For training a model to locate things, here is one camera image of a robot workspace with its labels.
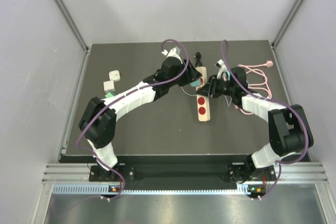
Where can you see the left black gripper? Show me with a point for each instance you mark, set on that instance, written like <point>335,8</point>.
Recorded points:
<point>191,75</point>

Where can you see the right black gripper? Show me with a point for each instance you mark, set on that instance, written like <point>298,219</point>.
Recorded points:
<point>210,89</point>

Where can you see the beige wooden power strip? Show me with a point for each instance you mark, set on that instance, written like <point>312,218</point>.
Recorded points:
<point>203,109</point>

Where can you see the white square plug adapter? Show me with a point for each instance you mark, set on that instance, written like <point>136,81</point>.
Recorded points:
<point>115,75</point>

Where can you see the white cube charger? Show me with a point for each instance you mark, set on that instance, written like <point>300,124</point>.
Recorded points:
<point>109,86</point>

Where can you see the green plug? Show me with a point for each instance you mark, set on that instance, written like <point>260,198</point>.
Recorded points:
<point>110,94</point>

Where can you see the teal plug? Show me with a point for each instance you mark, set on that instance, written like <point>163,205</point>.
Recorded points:
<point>196,83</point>

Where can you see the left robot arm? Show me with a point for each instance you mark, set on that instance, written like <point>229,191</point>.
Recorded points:
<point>98,122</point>

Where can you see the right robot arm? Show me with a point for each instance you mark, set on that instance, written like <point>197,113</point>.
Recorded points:
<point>288,128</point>

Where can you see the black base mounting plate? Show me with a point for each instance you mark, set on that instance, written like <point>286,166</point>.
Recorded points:
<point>183,171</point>

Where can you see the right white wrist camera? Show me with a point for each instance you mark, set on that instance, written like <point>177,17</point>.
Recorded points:
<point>221,68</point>

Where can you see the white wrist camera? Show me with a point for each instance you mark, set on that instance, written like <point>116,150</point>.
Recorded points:
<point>174,52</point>
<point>221,68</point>

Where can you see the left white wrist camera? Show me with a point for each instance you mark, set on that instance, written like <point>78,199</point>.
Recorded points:
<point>174,52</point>

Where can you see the slotted grey cable duct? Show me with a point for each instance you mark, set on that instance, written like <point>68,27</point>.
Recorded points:
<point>105,189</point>

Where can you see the aluminium frame rail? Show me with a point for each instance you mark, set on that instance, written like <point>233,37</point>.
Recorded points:
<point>65,13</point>

